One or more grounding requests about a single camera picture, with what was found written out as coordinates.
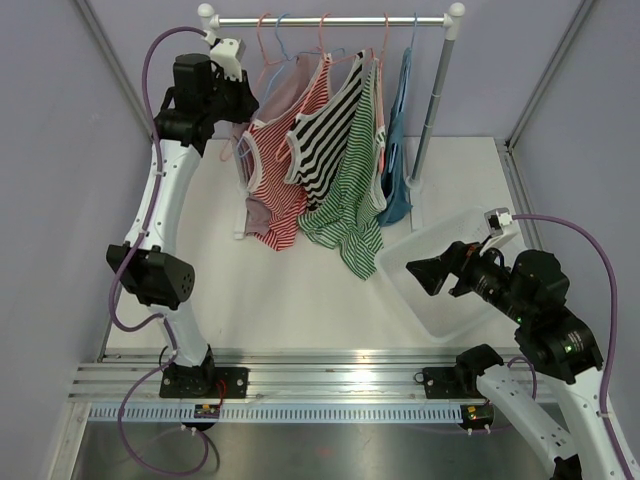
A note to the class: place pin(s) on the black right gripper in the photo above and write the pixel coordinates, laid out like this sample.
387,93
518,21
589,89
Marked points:
460,258

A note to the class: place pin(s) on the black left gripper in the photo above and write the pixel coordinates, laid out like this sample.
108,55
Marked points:
240,89

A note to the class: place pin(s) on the light blue wire hanger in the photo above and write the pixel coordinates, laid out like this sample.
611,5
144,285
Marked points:
280,45

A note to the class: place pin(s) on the pink wire hanger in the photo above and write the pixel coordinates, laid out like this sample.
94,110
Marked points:
322,35
228,150
386,35

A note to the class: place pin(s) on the red white striped tank top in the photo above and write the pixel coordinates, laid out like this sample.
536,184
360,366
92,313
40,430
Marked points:
285,201

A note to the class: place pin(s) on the mauve pink tank top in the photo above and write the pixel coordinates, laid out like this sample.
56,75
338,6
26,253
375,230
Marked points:
256,214

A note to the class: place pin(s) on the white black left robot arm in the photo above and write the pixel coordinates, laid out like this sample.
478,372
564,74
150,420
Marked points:
204,92

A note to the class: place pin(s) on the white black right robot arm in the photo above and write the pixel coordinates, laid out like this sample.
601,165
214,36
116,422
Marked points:
557,345

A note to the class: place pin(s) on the blue tank top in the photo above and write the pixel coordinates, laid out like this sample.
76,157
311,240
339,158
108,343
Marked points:
393,179

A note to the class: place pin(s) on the black white striped tank top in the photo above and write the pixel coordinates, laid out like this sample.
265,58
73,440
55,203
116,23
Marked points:
319,135

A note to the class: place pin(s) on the green white striped tank top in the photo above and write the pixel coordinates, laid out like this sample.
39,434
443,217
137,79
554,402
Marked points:
347,220

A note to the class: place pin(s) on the white plastic basket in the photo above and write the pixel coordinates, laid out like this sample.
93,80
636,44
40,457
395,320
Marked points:
442,317

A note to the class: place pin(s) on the white silver clothes rack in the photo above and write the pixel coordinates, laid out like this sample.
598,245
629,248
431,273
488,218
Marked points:
450,21

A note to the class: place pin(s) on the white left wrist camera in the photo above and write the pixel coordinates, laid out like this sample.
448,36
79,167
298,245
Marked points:
227,54

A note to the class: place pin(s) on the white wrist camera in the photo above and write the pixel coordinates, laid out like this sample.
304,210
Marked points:
502,228
227,54

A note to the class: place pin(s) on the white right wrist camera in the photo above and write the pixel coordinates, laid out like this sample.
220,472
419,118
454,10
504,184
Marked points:
502,228

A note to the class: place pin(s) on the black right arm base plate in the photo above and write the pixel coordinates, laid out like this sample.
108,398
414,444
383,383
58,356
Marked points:
448,383

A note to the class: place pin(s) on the blue wire hanger rightmost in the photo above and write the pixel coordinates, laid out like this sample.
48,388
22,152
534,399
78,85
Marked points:
415,32

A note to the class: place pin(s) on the white slotted cable duct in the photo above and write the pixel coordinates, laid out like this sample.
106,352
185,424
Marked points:
278,413

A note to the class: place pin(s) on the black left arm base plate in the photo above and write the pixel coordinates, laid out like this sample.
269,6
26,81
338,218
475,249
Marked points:
235,382

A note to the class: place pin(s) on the aluminium mounting rail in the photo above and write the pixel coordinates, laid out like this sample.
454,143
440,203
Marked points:
308,376

